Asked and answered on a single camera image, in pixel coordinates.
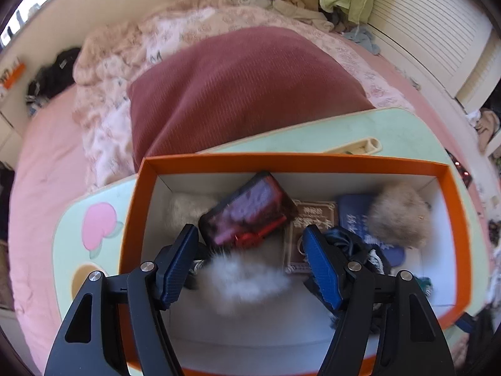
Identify floral pink quilt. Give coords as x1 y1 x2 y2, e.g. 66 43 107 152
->
72 0 416 192

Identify maroon pillow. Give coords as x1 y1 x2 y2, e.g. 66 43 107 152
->
126 27 374 165

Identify small orange box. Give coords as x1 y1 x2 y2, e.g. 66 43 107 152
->
0 63 27 89

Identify white ribbed headboard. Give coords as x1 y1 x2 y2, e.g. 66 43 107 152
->
366 0 501 106

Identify red and black case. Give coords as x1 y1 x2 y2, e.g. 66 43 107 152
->
198 170 300 249

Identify white fluffy pompom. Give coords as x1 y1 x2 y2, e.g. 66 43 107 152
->
198 253 292 318

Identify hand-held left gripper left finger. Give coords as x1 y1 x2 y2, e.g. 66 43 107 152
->
44 224 200 376

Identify pink bedsheet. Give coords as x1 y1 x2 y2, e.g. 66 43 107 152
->
10 35 490 361

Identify light blue cloth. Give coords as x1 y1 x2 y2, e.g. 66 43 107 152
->
344 25 382 55

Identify window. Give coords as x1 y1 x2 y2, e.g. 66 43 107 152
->
0 0 98 48

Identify brown fluffy pompom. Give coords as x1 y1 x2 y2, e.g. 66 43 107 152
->
368 182 433 249

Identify orange cardboard box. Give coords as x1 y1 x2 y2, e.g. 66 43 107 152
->
117 154 472 376

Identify brown printed card box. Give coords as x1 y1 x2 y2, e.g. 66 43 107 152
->
282 200 339 277

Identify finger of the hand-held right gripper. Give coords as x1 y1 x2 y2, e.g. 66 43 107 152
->
455 312 477 332

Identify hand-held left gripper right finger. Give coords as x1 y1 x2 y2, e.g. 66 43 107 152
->
302 224 457 376

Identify black clothes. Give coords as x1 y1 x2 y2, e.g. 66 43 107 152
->
25 47 83 104

